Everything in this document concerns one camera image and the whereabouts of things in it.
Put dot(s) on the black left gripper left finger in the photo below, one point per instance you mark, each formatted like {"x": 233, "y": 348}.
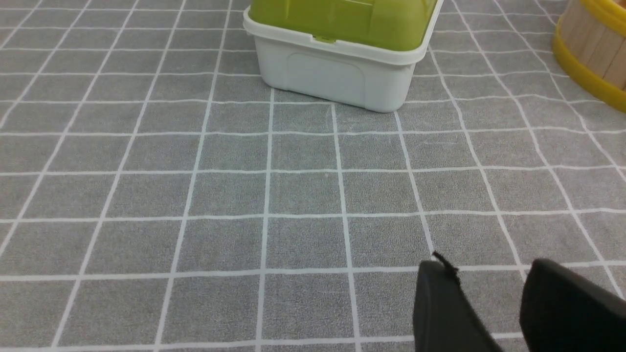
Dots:
{"x": 443, "y": 318}

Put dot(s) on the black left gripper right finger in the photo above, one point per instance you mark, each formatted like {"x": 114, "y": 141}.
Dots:
{"x": 561, "y": 311}

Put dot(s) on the yellow rimmed bamboo steamer basket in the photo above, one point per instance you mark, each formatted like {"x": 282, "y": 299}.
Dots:
{"x": 589, "y": 44}

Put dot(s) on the green lidded white storage box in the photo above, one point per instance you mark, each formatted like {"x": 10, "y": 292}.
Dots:
{"x": 359, "y": 52}

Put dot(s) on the grey checked tablecloth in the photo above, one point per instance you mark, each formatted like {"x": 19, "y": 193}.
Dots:
{"x": 157, "y": 195}

